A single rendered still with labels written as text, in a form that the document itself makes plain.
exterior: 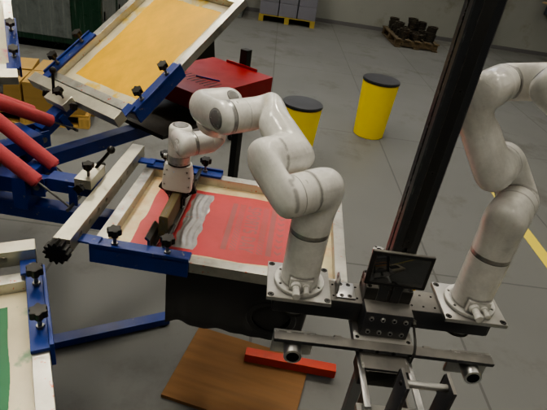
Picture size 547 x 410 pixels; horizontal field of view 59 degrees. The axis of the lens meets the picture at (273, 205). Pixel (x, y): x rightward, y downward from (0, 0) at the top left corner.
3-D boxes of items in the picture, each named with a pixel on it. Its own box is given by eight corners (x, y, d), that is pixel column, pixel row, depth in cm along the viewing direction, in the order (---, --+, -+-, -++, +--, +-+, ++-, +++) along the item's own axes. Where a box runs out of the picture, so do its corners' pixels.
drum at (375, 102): (387, 143, 520) (403, 87, 489) (352, 137, 520) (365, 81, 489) (382, 129, 555) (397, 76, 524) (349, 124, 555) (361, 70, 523)
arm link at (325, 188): (340, 235, 115) (356, 175, 107) (298, 250, 107) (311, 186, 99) (313, 215, 121) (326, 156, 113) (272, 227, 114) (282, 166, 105)
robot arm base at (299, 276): (326, 309, 115) (339, 257, 107) (273, 303, 114) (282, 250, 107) (321, 268, 128) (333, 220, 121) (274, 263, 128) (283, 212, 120)
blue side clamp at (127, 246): (190, 268, 152) (192, 250, 148) (187, 277, 148) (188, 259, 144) (95, 252, 152) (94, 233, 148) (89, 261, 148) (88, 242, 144)
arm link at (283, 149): (279, 70, 122) (214, 75, 111) (361, 186, 108) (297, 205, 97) (259, 111, 132) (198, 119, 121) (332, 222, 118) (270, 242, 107)
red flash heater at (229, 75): (212, 73, 309) (213, 54, 303) (270, 94, 290) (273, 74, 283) (137, 90, 264) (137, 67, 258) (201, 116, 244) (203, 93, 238)
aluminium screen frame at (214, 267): (339, 202, 198) (341, 194, 196) (345, 298, 148) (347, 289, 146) (148, 171, 198) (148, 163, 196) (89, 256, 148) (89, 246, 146)
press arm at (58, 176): (102, 190, 174) (102, 178, 171) (96, 198, 169) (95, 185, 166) (54, 182, 174) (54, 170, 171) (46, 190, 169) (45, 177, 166)
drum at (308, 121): (273, 166, 434) (282, 106, 406) (273, 150, 465) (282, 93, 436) (312, 172, 436) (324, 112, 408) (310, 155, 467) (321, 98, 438)
